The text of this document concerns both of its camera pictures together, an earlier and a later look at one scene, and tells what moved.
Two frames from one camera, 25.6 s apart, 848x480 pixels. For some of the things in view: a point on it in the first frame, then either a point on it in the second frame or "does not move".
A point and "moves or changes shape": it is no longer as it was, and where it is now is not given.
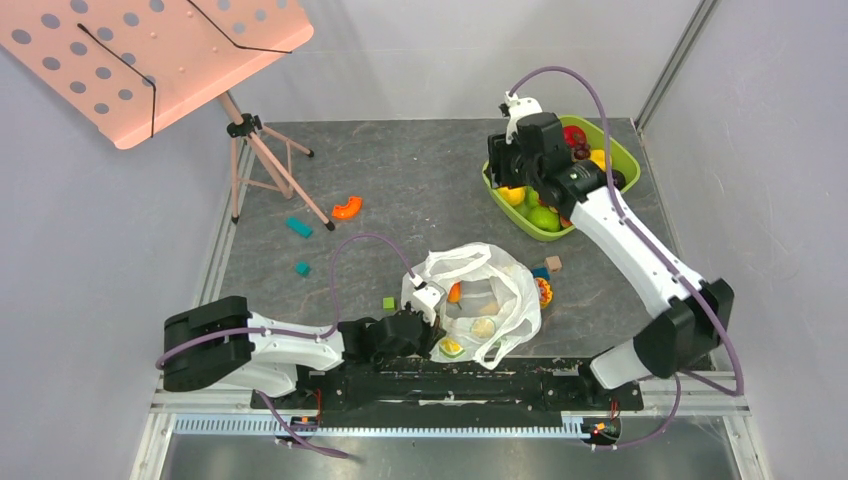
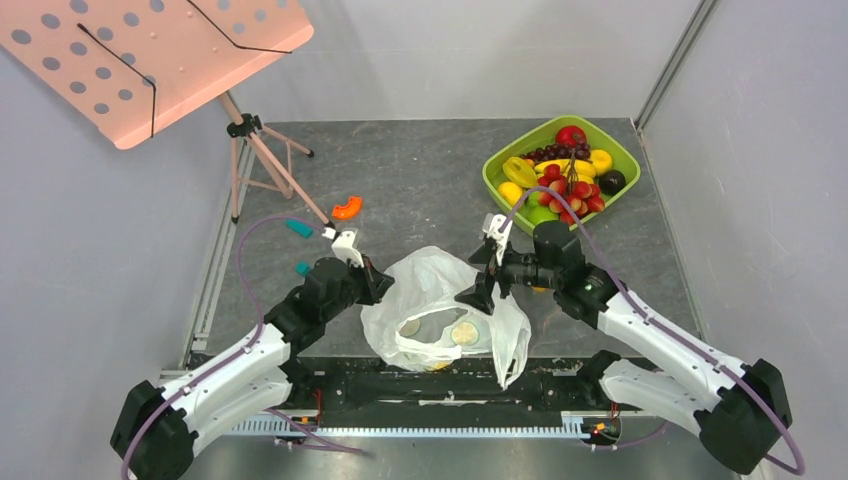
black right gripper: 501,162 → 491,275
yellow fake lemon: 514,196 does not move
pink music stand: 132,67 does not move
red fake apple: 573,134 does not move
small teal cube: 303,268 does not move
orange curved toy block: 349,210 does not move
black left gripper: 432,334 → 376,283
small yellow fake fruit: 599,158 does not move
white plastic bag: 491,304 moves or changes shape
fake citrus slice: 451,348 → 465,333
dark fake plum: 618,179 does not move
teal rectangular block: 299,226 does not move
